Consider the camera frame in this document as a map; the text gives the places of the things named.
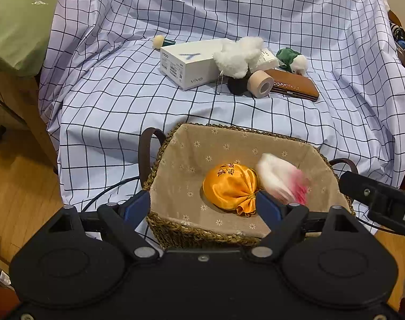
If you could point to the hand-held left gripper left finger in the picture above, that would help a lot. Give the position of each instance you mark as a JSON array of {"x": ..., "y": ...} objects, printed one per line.
[{"x": 139, "y": 204}]

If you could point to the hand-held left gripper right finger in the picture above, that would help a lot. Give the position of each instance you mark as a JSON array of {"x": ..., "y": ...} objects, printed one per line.
[{"x": 267, "y": 208}]

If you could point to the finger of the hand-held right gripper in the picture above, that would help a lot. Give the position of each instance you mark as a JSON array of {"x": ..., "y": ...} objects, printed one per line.
[{"x": 382, "y": 200}]

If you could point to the white and pink fluffy toy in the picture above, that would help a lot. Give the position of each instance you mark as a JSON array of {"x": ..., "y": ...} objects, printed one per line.
[{"x": 279, "y": 176}]

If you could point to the orange satin pouch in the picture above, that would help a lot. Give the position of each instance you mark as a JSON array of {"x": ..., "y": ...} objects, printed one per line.
[{"x": 227, "y": 186}]

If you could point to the woven basket with fabric liner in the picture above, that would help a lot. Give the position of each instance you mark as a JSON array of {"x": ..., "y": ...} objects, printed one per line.
[{"x": 182, "y": 160}]

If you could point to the beige tape roll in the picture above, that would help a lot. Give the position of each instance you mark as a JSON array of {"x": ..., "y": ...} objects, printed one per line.
[{"x": 260, "y": 83}]

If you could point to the green and white plush duck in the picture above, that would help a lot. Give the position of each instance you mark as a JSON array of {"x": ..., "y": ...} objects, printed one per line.
[{"x": 287, "y": 56}]

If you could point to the checked white cloth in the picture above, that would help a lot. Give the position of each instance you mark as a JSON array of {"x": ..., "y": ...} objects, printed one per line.
[{"x": 122, "y": 106}]

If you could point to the black round object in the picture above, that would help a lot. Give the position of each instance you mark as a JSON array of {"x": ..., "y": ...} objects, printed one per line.
[{"x": 239, "y": 86}]

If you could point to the brown leather case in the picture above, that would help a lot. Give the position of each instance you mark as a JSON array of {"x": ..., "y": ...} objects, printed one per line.
[{"x": 295, "y": 85}]

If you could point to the dark wooden furniture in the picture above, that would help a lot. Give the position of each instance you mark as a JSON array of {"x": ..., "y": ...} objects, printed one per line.
[{"x": 402, "y": 63}]

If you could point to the small white box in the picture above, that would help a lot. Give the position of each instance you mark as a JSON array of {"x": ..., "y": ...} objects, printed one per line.
[{"x": 267, "y": 59}]

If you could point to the white phone box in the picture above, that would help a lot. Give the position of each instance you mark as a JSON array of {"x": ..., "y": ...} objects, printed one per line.
[{"x": 189, "y": 61}]

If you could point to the white fluffy plush toy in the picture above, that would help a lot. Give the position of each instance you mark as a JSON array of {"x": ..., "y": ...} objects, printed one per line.
[{"x": 235, "y": 56}]

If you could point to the blue round object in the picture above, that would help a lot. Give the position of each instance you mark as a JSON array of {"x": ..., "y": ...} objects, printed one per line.
[{"x": 402, "y": 44}]

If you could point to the beige pompom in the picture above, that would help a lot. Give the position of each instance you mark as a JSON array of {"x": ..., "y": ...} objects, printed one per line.
[{"x": 158, "y": 42}]

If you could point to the small teal item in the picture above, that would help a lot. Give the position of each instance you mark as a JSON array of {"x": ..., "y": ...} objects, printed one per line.
[{"x": 169, "y": 42}]

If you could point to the green printed pillow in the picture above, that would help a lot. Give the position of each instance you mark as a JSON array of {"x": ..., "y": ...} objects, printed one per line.
[{"x": 19, "y": 23}]

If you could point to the wooden bed frame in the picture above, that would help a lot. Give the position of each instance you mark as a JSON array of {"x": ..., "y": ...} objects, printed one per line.
[{"x": 25, "y": 106}]

